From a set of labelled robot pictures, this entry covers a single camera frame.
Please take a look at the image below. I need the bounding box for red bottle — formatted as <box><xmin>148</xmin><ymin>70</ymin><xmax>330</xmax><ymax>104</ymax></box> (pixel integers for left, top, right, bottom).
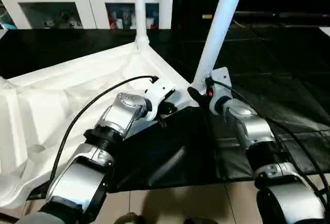
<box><xmin>109</xmin><ymin>12</ymin><xmax>118</xmax><ymax>29</ymax></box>

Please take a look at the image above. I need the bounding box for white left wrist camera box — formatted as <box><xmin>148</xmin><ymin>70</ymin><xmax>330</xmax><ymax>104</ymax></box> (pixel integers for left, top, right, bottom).
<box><xmin>144</xmin><ymin>80</ymin><xmax>177</xmax><ymax>123</ymax></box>

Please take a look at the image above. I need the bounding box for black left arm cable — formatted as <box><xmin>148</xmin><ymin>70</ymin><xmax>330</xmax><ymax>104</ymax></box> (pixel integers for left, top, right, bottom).
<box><xmin>49</xmin><ymin>75</ymin><xmax>159</xmax><ymax>184</ymax></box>

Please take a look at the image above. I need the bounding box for cyan plastic item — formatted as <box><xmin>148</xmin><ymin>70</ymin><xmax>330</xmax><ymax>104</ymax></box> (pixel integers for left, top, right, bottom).
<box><xmin>0</xmin><ymin>5</ymin><xmax>17</xmax><ymax>30</ymax></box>

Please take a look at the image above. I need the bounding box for black work mat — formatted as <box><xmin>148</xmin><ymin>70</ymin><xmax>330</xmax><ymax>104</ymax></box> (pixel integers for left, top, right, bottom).
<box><xmin>0</xmin><ymin>26</ymin><xmax>330</xmax><ymax>200</ymax></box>

